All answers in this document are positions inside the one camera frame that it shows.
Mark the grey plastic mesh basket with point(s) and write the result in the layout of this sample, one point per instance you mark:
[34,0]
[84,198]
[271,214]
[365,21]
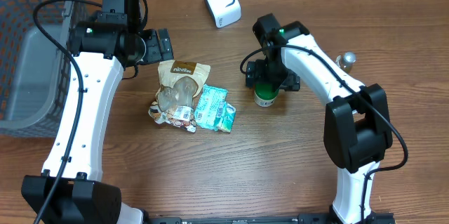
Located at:
[34,73]

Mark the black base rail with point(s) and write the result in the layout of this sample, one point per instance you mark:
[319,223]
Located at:
[231,220]

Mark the teal tissue pack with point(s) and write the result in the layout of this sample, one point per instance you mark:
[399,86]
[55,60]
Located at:
[225,118]

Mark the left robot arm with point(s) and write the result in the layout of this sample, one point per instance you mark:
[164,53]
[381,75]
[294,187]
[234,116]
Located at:
[70,187]

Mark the yellow dish soap bottle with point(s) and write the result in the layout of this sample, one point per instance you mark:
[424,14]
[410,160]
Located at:
[346,61]

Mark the teal wipes packet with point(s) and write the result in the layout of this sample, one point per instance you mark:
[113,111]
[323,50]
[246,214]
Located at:
[210,106]

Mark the white barcode scanner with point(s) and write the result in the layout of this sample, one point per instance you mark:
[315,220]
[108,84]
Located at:
[224,12]

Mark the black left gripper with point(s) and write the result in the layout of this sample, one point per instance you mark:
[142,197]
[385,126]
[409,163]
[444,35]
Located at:
[152,54]

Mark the green lidded white jar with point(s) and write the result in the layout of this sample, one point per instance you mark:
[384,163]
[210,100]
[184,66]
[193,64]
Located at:
[264,94]

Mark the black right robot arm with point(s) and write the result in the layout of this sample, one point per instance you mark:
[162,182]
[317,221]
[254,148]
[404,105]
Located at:
[356,134]

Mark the beige brown snack bag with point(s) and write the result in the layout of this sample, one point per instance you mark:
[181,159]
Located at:
[180,82]

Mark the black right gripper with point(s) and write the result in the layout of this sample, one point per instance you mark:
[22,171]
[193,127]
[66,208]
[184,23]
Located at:
[259,74]

